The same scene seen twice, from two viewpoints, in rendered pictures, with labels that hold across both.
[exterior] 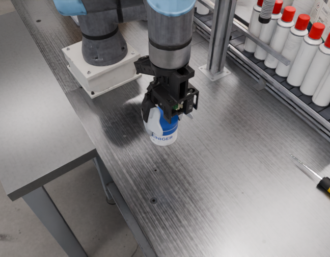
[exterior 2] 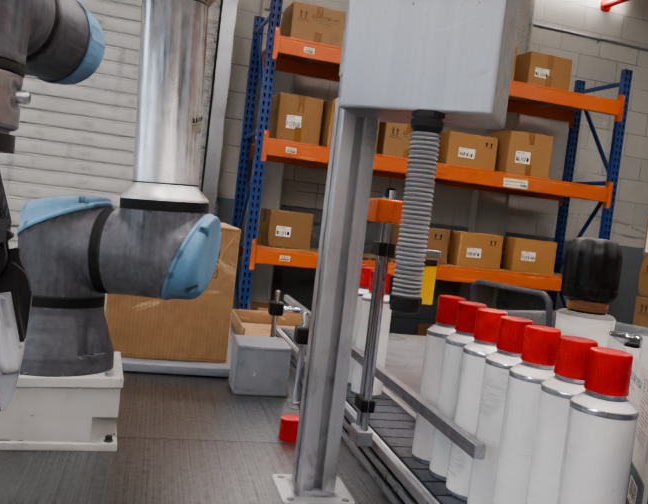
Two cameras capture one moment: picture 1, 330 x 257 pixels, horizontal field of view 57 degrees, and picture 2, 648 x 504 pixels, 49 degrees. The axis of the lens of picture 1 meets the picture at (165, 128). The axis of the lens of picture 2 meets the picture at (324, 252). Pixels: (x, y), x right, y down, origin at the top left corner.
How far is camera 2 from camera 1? 57 cm
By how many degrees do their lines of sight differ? 50
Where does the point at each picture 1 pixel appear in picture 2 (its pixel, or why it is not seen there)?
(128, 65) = (83, 398)
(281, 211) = not seen: outside the picture
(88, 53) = not seen: hidden behind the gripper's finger
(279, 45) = (471, 413)
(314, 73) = (540, 473)
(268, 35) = (452, 393)
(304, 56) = (513, 422)
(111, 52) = (48, 344)
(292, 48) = (491, 409)
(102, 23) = (51, 268)
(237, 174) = not seen: outside the picture
